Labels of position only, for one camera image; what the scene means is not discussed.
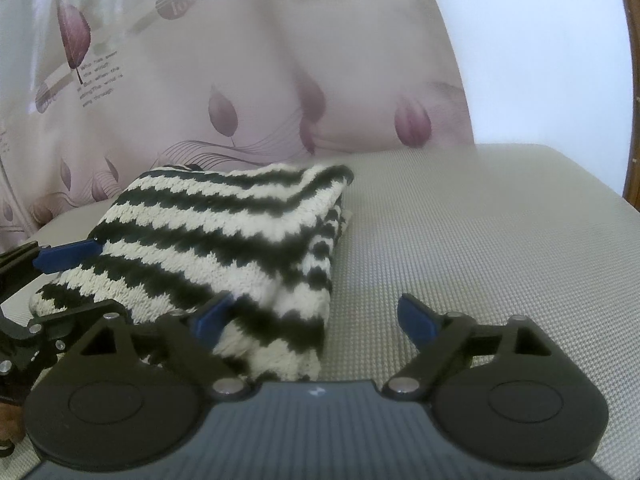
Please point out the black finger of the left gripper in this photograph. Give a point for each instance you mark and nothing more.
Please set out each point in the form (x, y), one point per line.
(73, 323)
(28, 261)

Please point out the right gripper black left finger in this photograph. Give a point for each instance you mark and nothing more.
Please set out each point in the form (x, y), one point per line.
(127, 394)

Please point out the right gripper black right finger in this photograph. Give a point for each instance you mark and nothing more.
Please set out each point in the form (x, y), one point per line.
(507, 394)

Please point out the black white striped knit cardigan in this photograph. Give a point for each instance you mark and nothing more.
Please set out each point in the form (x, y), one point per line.
(179, 236)

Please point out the grey woven seat cushion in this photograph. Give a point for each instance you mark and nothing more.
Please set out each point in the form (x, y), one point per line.
(493, 230)

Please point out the pink leaf print curtain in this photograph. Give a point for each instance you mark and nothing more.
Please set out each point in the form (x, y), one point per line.
(94, 92)

